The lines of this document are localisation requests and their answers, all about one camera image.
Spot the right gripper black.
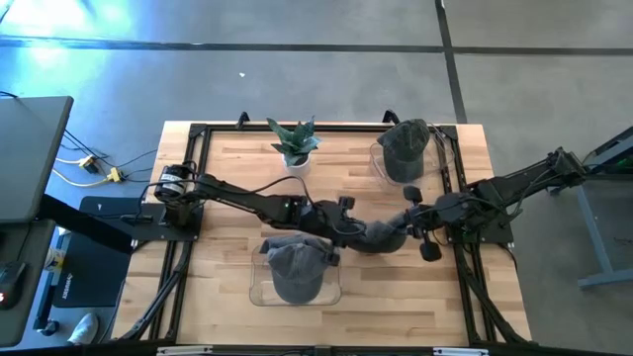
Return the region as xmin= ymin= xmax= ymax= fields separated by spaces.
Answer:
xmin=403 ymin=185 xmax=446 ymax=263

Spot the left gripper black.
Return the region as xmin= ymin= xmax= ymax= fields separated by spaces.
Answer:
xmin=302 ymin=195 xmax=368 ymax=268

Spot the dark green baseball cap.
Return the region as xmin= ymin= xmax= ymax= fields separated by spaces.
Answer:
xmin=345 ymin=220 xmax=412 ymax=255
xmin=376 ymin=118 xmax=431 ymax=184

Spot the grey baseball cap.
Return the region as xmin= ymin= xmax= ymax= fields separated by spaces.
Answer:
xmin=258 ymin=232 xmax=338 ymax=263
xmin=266 ymin=241 xmax=331 ymax=306

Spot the clear plastic bin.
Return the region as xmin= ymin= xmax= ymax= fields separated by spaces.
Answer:
xmin=248 ymin=241 xmax=343 ymax=308
xmin=368 ymin=123 xmax=456 ymax=192

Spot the white plant pot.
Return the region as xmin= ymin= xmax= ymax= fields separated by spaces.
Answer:
xmin=281 ymin=152 xmax=313 ymax=178

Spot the green succulent plant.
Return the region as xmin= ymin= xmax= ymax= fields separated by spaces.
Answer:
xmin=266 ymin=116 xmax=321 ymax=168

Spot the black mat with white mark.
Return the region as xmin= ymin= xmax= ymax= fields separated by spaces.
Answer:
xmin=78 ymin=196 xmax=149 ymax=222

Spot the black Trossen case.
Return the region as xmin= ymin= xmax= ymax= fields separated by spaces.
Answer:
xmin=51 ymin=231 xmax=133 ymax=309

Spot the black diagonal desk beam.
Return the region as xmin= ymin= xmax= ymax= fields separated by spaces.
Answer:
xmin=37 ymin=193 xmax=136 ymax=256

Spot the person's white shoe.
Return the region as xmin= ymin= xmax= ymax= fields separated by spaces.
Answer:
xmin=66 ymin=311 xmax=100 ymax=346

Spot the dark grey desk surface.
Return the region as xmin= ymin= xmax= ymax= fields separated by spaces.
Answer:
xmin=0 ymin=220 xmax=56 ymax=347

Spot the grey desk top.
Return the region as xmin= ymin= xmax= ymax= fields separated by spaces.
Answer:
xmin=0 ymin=95 xmax=75 ymax=226

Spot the black computer mouse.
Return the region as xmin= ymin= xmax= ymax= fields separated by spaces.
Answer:
xmin=0 ymin=260 xmax=29 ymax=312

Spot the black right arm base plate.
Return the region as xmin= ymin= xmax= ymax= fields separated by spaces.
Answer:
xmin=442 ymin=190 xmax=515 ymax=244

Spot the black aluminium table frame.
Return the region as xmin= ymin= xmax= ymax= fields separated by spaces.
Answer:
xmin=114 ymin=109 xmax=533 ymax=347

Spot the white frame bracket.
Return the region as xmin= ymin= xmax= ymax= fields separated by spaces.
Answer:
xmin=432 ymin=347 xmax=490 ymax=356
xmin=156 ymin=345 xmax=214 ymax=356

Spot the grey metal table frame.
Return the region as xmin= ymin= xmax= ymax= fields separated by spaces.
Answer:
xmin=573 ymin=126 xmax=633 ymax=291

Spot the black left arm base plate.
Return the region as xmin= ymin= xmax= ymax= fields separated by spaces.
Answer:
xmin=129 ymin=200 xmax=205 ymax=243

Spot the yellow extension cable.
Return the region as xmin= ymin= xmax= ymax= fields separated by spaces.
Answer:
xmin=53 ymin=154 xmax=100 ymax=174
xmin=51 ymin=166 xmax=125 ymax=189

